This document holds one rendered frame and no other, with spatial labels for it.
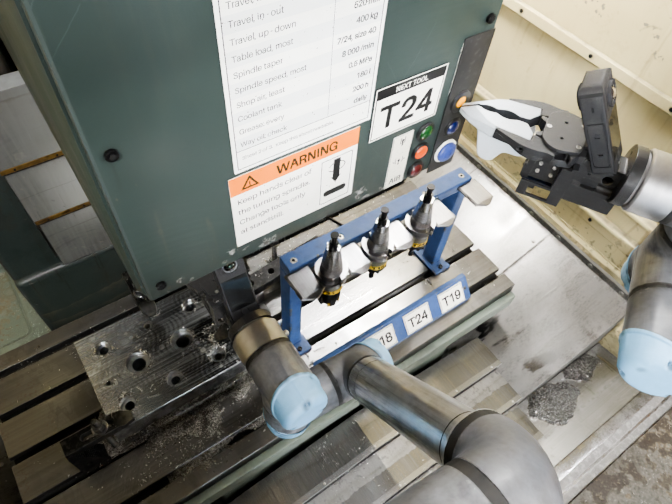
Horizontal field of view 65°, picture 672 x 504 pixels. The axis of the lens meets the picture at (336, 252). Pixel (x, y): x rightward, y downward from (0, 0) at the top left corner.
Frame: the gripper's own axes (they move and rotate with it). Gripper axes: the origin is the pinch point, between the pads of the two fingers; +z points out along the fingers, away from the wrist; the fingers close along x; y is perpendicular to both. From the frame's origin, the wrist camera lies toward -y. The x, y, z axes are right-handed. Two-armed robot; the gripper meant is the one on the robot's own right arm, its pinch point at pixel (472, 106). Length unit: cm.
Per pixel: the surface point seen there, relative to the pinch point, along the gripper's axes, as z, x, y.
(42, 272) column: 88, -16, 77
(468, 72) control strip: 1.7, 0.1, -4.0
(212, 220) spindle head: 18.3, -28.2, 2.0
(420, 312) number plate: -3, 14, 70
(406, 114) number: 6.0, -7.3, -1.5
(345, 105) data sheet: 10.5, -14.8, -6.1
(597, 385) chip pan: -56, 34, 99
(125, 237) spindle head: 22.5, -35.2, -0.7
